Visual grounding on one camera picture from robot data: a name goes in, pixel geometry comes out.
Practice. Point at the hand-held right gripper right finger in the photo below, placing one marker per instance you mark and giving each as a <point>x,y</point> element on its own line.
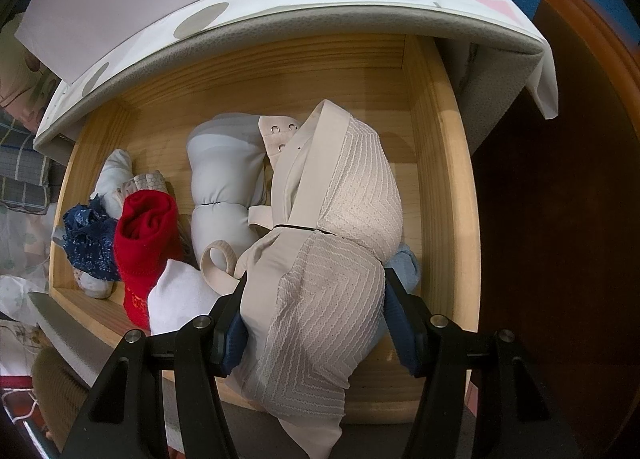
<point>400,334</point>

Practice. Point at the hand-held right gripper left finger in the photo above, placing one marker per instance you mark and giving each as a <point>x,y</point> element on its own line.
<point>232,339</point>

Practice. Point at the light blue underwear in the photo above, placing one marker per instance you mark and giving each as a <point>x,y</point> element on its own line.
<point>405,266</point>

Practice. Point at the beige bra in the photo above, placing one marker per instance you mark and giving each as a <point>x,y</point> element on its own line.
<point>320,299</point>

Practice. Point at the red underwear roll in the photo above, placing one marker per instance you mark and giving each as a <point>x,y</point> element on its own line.
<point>142,239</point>

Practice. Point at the light grey padded bra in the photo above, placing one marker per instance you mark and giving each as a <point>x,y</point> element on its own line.
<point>220,179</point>

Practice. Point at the wooden drawer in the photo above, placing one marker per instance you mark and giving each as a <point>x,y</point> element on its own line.
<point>350,74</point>

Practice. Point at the navy floral underwear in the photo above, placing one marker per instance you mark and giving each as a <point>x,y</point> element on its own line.
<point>90,239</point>

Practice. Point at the white rolled underwear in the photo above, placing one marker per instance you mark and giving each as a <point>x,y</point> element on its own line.
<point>112,171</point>

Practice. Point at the brown ribbed cloth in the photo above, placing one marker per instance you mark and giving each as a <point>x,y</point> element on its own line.
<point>55,389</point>

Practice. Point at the white leaf print bag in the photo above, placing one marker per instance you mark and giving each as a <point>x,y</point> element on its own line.
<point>20,244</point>

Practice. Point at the grey plaid cloth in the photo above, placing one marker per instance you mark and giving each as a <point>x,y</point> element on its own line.
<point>22,174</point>

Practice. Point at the grey padded nightstand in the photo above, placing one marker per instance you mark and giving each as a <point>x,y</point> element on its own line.
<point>500,39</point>

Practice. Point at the beige leaf print curtain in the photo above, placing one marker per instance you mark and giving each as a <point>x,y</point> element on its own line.
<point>20,89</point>

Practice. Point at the white shoe box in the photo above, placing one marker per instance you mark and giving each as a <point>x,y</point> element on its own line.
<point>150,4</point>

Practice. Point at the orange wooden furniture edge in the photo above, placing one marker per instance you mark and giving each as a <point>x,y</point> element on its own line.
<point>575,4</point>

